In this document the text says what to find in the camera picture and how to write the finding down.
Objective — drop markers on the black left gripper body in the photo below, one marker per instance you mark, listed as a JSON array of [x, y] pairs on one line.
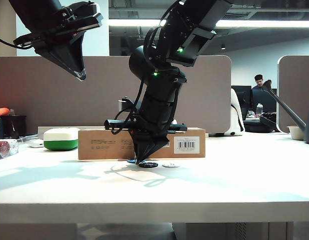
[[67, 23]]

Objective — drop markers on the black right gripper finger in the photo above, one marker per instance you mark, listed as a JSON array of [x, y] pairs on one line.
[[139, 147], [154, 145]]

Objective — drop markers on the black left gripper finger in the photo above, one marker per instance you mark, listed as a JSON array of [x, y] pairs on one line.
[[58, 61], [74, 53]]

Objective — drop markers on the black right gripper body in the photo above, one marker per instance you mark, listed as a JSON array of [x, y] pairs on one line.
[[157, 117]]

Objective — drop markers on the blue poker chip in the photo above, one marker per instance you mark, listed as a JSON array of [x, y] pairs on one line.
[[131, 161]]

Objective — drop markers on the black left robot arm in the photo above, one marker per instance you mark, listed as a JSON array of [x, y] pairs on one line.
[[37, 12]]

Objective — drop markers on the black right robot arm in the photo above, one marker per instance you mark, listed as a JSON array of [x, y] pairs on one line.
[[174, 37]]

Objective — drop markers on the black poker chip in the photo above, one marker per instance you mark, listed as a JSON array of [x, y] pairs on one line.
[[149, 165]]

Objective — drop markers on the white poker chip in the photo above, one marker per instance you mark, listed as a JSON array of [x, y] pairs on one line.
[[171, 165]]

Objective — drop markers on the brown cardboard box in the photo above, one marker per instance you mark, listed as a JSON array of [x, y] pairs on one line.
[[102, 147]]

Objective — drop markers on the clear box of poker chips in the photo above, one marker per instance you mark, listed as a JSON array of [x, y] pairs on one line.
[[5, 149]]

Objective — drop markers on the wide grey desk partition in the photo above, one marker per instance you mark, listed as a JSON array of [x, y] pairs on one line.
[[44, 100]]

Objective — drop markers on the orange toy carrot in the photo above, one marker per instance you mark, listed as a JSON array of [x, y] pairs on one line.
[[1, 111]]

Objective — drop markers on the white and green lidded container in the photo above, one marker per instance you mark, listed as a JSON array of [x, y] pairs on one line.
[[60, 140]]

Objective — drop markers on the white and black robot figure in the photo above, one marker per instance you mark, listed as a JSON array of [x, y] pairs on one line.
[[236, 120]]

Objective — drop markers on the black pen cup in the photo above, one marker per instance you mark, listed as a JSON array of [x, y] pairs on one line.
[[13, 127]]

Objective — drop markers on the white earbuds case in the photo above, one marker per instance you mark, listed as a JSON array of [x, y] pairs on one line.
[[36, 143]]

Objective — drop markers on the black computer monitor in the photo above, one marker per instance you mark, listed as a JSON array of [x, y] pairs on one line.
[[242, 100], [265, 101]]

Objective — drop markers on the clear water bottle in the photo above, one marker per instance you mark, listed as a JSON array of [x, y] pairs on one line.
[[259, 109]]

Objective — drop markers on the person in dark shirt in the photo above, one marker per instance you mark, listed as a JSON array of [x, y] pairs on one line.
[[258, 80]]

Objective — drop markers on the dark grey watering can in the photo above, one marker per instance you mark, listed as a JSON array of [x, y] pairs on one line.
[[287, 108]]

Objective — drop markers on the white paper bowl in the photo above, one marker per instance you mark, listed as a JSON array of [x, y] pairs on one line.
[[295, 133]]

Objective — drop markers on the narrow grey desk partition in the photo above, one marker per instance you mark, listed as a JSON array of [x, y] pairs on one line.
[[297, 87]]

